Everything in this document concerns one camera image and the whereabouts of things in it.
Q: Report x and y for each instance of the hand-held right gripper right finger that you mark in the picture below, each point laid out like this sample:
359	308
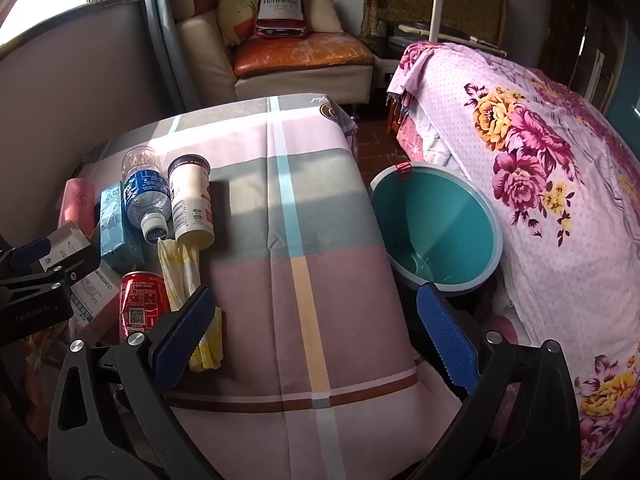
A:
445	340

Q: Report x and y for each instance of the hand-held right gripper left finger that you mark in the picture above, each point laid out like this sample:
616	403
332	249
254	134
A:
182	335

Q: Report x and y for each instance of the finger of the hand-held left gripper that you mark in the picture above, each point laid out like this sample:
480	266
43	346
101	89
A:
75	267
27	252

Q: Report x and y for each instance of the white grey carton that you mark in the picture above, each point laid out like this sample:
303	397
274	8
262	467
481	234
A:
67	240

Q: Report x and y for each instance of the white teal medicine box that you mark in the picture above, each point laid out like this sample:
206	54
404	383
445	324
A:
95	290

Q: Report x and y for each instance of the yellow white wrapper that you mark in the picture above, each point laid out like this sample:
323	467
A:
177	265

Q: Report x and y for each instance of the teal trash bin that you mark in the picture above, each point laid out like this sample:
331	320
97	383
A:
430	220

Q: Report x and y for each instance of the red soda can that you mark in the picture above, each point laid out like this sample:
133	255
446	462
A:
140	300

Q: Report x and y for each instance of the teal drink carton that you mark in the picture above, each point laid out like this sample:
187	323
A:
115	225

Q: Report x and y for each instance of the pink packet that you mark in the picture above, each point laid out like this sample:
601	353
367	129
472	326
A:
77	200

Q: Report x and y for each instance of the clear plastic water bottle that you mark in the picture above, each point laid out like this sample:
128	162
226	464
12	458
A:
145	185

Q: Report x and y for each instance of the beige milk tea cup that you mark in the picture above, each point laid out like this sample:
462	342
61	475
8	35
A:
190	200

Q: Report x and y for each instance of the pink floral bedsheet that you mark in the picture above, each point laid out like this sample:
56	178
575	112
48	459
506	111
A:
540	200

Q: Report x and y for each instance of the plaid tablecloth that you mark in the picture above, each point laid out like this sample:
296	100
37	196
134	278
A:
310	200

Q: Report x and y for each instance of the cream leather sofa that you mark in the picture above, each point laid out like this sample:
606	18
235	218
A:
205	55

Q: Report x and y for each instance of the grey blue curtain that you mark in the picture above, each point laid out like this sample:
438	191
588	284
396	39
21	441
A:
155	20

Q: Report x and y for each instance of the white media stand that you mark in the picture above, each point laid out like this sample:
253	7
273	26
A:
385	62

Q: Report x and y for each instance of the cartoon print pillow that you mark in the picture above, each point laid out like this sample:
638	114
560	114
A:
235	10

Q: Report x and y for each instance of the orange seat cushion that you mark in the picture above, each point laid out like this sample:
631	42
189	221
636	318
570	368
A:
300	55

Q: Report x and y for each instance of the bottle-shaped red bag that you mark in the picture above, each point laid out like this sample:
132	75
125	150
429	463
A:
280	15

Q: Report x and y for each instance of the white pole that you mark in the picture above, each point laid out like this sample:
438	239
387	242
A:
436	0

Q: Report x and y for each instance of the dark wooden cabinet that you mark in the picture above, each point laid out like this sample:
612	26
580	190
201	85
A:
575	20

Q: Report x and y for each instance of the beige pillow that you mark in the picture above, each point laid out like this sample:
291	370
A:
322	15

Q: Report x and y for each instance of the wooden bed frame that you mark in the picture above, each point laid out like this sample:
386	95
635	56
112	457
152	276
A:
392	120

